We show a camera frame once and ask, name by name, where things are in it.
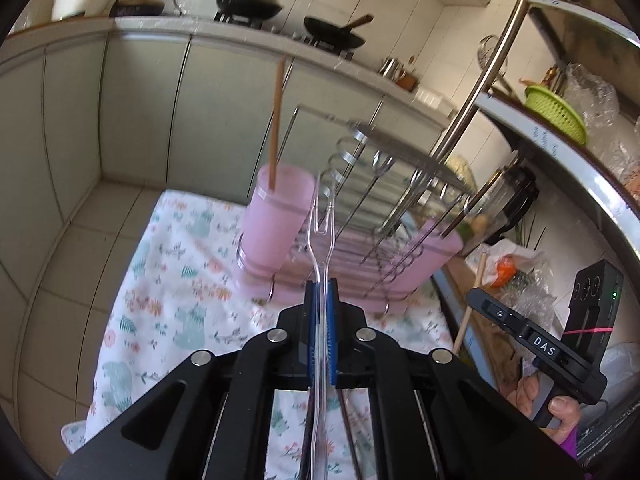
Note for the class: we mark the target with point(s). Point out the floral bear tablecloth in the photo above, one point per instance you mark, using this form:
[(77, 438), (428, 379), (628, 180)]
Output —
[(178, 296)]

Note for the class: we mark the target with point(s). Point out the clear plastic fork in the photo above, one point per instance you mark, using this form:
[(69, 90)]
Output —
[(319, 245)]

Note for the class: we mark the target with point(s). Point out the black wok with lid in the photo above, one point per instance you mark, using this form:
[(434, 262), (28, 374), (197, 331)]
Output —
[(260, 10)]

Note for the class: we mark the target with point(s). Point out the light wooden chopstick in cup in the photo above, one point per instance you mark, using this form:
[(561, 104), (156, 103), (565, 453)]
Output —
[(275, 124)]

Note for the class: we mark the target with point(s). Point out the black frying pan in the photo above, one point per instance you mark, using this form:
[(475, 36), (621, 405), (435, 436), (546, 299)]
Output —
[(340, 38)]

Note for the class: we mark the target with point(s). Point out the black tracker box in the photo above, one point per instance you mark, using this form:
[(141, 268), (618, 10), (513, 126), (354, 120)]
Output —
[(593, 307)]

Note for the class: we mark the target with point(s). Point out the green plastic basket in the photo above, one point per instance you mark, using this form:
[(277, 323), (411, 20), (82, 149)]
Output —
[(558, 112)]

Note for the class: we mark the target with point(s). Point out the black blender jar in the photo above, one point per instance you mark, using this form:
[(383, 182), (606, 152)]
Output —
[(502, 206)]

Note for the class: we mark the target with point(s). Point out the pink drip tray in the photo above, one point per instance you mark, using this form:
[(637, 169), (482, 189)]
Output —
[(356, 285)]

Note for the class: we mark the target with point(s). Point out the steel storage shelf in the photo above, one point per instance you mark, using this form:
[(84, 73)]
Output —
[(595, 59)]

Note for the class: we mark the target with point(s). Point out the dark woven tray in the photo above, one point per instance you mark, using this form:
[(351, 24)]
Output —
[(136, 8)]

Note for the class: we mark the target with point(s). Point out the chrome wire dish rack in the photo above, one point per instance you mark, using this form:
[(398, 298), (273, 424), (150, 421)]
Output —
[(384, 191)]

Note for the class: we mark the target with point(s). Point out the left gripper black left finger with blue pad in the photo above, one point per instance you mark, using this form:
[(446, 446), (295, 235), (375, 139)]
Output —
[(209, 418)]

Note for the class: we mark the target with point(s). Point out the pink right utensil cup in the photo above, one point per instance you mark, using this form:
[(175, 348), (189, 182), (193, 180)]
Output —
[(412, 269)]

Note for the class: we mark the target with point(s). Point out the person's right hand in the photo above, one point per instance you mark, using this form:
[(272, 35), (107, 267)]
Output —
[(564, 408)]

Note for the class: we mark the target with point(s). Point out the pink utensil cup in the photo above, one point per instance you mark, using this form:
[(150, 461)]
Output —
[(412, 269), (273, 219)]

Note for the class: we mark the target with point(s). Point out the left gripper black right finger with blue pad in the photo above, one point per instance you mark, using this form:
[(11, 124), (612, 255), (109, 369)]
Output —
[(431, 418)]

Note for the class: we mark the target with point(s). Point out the pink left utensil cup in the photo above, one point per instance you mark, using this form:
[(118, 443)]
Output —
[(273, 219)]

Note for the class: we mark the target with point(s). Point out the small steel kettle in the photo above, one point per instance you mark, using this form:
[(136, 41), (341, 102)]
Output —
[(389, 68)]

